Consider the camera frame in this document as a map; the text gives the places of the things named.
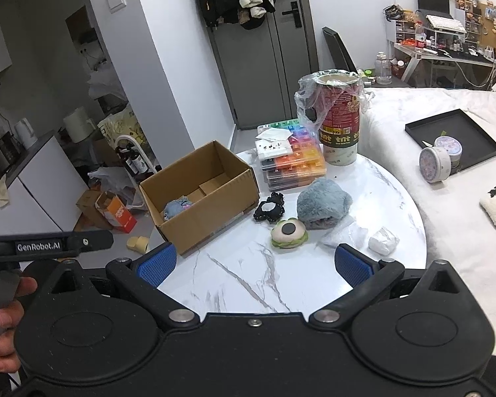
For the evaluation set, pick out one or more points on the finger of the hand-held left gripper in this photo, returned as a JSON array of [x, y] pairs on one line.
[[78, 242]]

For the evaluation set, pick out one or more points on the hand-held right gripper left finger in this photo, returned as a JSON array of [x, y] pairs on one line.
[[157, 262]]

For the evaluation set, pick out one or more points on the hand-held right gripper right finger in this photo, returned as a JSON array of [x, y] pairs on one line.
[[353, 264]]

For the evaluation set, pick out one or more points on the clear plastic bag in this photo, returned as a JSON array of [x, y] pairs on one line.
[[347, 235]]

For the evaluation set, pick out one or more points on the small tissue packet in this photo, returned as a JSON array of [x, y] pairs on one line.
[[382, 242]]

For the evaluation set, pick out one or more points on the small blue plush toy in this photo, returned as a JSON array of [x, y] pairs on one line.
[[175, 209]]

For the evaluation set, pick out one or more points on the grey fluffy paw glove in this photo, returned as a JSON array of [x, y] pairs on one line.
[[322, 202]]

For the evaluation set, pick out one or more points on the green and beige frog plush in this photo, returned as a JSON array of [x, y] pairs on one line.
[[283, 242]]

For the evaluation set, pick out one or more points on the black scrunchie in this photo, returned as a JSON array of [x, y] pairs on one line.
[[277, 211]]

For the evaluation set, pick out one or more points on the person's left hand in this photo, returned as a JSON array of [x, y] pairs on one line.
[[4, 318]]

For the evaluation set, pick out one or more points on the yellow slipper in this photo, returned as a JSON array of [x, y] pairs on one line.
[[137, 244]]

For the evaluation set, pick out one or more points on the small brown cardboard box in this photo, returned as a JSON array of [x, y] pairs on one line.
[[86, 211]]

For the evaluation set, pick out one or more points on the orange cardboard box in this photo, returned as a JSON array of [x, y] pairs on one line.
[[118, 213]]

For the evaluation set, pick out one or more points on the white cabinet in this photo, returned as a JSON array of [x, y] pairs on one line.
[[41, 186]]

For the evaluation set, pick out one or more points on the white plastic bag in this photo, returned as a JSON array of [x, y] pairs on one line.
[[111, 180]]

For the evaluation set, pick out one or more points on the dark bottle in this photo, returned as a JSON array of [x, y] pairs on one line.
[[138, 161], [128, 161]]

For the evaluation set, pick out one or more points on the white bed blanket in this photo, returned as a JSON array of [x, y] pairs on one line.
[[438, 215]]

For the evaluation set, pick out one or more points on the white floor rack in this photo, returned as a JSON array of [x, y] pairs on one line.
[[146, 153]]

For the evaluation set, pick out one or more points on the colourful plastic organizer box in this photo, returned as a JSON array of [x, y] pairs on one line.
[[301, 161]]

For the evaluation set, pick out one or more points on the paper towel roll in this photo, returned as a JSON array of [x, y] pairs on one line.
[[77, 124]]

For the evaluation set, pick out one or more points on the white kettle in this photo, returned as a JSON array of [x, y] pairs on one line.
[[25, 134]]

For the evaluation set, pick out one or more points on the yellow printed bag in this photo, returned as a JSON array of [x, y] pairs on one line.
[[126, 126]]

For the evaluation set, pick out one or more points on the round floral tin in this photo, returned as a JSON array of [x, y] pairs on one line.
[[452, 147], [434, 165]]

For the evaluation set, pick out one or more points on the red cylindrical can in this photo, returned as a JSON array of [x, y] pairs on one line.
[[339, 124]]

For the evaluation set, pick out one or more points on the white earring card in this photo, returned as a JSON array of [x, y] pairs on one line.
[[272, 148]]

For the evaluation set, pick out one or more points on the white folded paper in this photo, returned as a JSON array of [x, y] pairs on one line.
[[272, 133]]

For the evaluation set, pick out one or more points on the black rectangular tray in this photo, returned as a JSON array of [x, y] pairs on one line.
[[458, 128]]

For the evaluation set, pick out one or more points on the clear glass jar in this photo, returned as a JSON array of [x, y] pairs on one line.
[[383, 70]]

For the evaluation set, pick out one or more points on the grey door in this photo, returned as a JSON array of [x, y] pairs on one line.
[[256, 70]]

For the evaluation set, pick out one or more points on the red label water bottle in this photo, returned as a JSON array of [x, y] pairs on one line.
[[419, 39]]

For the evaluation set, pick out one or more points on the white desk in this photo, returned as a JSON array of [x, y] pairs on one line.
[[471, 58]]

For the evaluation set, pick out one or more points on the desktop drawer organizer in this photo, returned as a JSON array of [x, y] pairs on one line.
[[409, 29]]

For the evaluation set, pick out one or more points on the white keyboard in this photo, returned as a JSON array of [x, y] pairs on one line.
[[446, 24]]

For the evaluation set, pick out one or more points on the cork board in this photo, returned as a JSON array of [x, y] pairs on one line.
[[494, 39]]

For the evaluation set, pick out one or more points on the white light switch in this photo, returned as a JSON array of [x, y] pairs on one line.
[[116, 1]]

